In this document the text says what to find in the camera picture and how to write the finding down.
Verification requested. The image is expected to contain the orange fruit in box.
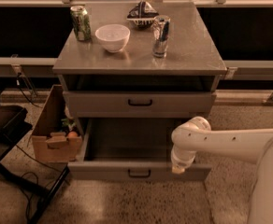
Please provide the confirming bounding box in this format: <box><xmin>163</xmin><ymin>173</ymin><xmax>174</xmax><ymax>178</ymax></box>
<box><xmin>67</xmin><ymin>132</ymin><xmax>79</xmax><ymax>138</ymax></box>

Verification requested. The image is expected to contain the grey drawer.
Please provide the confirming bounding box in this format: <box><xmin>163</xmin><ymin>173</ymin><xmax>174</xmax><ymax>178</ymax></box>
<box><xmin>68</xmin><ymin>118</ymin><xmax>211</xmax><ymax>181</ymax></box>
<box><xmin>64</xmin><ymin>91</ymin><xmax>216</xmax><ymax>119</ymax></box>

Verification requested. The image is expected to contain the dark chip bag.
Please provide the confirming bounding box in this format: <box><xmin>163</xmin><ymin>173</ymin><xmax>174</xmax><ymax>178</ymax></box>
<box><xmin>126</xmin><ymin>1</ymin><xmax>159</xmax><ymax>29</ymax></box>

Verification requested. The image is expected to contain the grey top drawer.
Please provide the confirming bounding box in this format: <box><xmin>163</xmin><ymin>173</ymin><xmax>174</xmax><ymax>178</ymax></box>
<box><xmin>64</xmin><ymin>91</ymin><xmax>216</xmax><ymax>119</ymax></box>

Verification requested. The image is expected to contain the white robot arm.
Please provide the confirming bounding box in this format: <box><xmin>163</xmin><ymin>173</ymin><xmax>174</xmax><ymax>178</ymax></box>
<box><xmin>171</xmin><ymin>117</ymin><xmax>273</xmax><ymax>224</ymax></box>

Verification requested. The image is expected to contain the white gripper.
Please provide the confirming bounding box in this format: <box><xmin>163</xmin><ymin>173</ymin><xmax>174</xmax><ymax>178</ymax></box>
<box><xmin>171</xmin><ymin>147</ymin><xmax>196</xmax><ymax>175</ymax></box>

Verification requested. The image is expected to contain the metal railing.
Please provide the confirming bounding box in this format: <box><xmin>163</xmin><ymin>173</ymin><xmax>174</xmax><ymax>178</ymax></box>
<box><xmin>0</xmin><ymin>0</ymin><xmax>273</xmax><ymax>105</ymax></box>

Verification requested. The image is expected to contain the white bowl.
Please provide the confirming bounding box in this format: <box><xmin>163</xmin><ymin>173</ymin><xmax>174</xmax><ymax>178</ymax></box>
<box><xmin>95</xmin><ymin>24</ymin><xmax>130</xmax><ymax>53</ymax></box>

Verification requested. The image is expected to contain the green soda can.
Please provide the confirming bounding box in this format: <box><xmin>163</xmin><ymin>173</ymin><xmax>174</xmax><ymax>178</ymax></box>
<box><xmin>70</xmin><ymin>6</ymin><xmax>91</xmax><ymax>41</ymax></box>

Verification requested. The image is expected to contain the black cable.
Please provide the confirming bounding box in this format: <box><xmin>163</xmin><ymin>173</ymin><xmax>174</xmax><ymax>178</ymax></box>
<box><xmin>14</xmin><ymin>72</ymin><xmax>72</xmax><ymax>221</ymax></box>

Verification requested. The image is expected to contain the grey drawer cabinet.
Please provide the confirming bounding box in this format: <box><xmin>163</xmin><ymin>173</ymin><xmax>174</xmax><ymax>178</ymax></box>
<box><xmin>51</xmin><ymin>1</ymin><xmax>227</xmax><ymax>133</ymax></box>

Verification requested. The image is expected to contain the black stand with tray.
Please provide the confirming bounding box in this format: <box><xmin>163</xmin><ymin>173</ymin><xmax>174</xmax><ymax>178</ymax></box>
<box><xmin>0</xmin><ymin>75</ymin><xmax>72</xmax><ymax>224</ymax></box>

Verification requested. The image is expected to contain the silver blue energy drink can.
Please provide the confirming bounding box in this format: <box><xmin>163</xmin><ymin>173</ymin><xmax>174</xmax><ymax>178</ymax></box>
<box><xmin>152</xmin><ymin>15</ymin><xmax>170</xmax><ymax>58</ymax></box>

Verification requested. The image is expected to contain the cardboard box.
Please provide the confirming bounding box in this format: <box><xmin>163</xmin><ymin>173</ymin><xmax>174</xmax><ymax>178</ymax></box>
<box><xmin>31</xmin><ymin>85</ymin><xmax>82</xmax><ymax>162</ymax></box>

